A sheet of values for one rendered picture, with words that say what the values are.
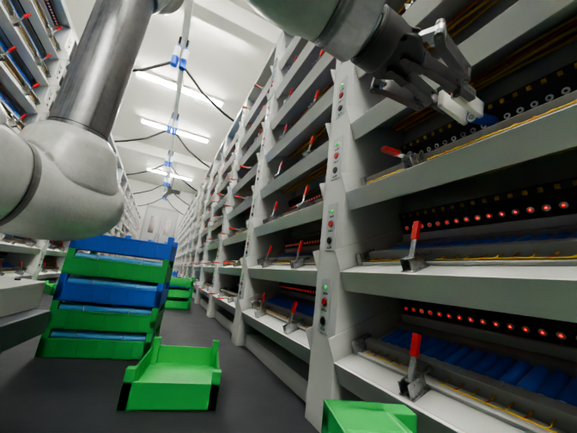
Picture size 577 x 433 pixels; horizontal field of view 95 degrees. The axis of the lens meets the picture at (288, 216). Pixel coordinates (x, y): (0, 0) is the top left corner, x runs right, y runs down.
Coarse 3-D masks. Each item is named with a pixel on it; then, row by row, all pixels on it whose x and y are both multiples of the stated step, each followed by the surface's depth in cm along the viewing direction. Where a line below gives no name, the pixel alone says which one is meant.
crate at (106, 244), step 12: (84, 240) 86; (96, 240) 87; (108, 240) 88; (120, 240) 89; (132, 240) 90; (168, 240) 93; (108, 252) 87; (120, 252) 88; (132, 252) 89; (144, 252) 90; (156, 252) 91; (168, 252) 93
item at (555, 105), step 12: (564, 96) 34; (576, 96) 33; (540, 108) 36; (552, 108) 34; (504, 120) 39; (516, 120) 38; (528, 120) 36; (480, 132) 42; (492, 132) 41; (456, 144) 46; (468, 144) 44; (432, 156) 48; (396, 168) 57; (372, 180) 62
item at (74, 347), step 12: (48, 336) 78; (48, 348) 78; (60, 348) 79; (72, 348) 79; (84, 348) 80; (96, 348) 81; (108, 348) 82; (120, 348) 83; (132, 348) 84; (144, 348) 85
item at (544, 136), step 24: (552, 120) 31; (576, 120) 29; (480, 144) 38; (504, 144) 35; (528, 144) 33; (552, 144) 31; (576, 144) 30; (384, 168) 72; (408, 168) 49; (432, 168) 45; (456, 168) 41; (480, 168) 38; (504, 168) 46; (360, 192) 60; (384, 192) 54; (408, 192) 50
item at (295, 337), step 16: (288, 288) 116; (304, 288) 104; (240, 304) 118; (256, 304) 119; (272, 304) 107; (288, 304) 103; (304, 304) 97; (256, 320) 100; (272, 320) 94; (288, 320) 80; (304, 320) 82; (272, 336) 87; (288, 336) 76; (304, 336) 73; (304, 352) 68
